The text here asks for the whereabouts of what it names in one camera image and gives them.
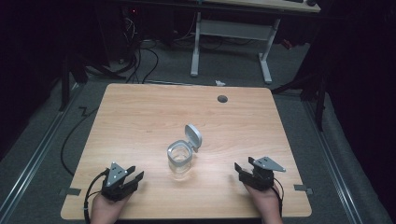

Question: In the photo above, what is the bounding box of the black cable bundle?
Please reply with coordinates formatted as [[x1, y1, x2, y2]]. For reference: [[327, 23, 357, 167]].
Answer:
[[118, 15, 160, 85]]

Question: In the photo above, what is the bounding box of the person's left hand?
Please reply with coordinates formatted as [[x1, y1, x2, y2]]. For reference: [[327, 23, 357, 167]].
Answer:
[[90, 191, 133, 224]]

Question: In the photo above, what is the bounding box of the black computer tower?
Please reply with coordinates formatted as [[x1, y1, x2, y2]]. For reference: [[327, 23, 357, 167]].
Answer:
[[92, 4, 143, 64]]

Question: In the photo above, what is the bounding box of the metal floor rail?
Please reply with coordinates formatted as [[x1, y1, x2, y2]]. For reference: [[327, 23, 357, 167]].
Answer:
[[0, 83, 86, 220], [302, 99, 364, 224]]

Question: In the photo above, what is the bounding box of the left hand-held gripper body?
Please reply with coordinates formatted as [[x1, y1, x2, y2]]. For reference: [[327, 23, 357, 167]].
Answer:
[[100, 161, 140, 203]]

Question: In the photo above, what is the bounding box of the long black floor cable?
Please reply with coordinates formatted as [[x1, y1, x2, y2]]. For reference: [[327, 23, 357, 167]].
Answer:
[[60, 105, 101, 177]]

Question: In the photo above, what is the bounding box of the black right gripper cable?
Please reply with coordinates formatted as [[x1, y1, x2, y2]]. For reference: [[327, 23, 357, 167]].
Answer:
[[271, 177, 285, 218]]

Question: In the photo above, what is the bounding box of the person's right hand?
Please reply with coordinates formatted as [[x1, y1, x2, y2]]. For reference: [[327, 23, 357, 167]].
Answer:
[[243, 182, 284, 224]]

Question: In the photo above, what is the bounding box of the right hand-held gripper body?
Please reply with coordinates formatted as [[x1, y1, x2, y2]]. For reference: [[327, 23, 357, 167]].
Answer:
[[237, 156, 287, 191]]

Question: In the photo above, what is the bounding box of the grey tape strip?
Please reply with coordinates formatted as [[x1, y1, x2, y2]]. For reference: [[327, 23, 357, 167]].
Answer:
[[58, 187, 82, 197], [292, 183, 314, 196]]

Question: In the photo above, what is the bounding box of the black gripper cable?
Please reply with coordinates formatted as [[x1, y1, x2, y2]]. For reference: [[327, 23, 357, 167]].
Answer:
[[82, 168, 111, 224], [271, 177, 285, 218]]

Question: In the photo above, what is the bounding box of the clear jar with grey lid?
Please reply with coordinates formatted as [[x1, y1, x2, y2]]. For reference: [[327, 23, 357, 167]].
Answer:
[[166, 123, 204, 182]]

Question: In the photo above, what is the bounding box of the white-framed wooden desk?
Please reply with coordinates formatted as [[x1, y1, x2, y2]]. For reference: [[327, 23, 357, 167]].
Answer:
[[190, 0, 322, 85]]

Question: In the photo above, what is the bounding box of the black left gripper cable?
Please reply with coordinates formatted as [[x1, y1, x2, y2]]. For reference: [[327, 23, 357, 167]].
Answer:
[[82, 168, 111, 224]]

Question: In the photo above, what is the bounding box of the black metal stand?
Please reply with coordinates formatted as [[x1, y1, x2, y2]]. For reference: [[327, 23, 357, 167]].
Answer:
[[58, 54, 90, 113], [270, 69, 329, 133]]

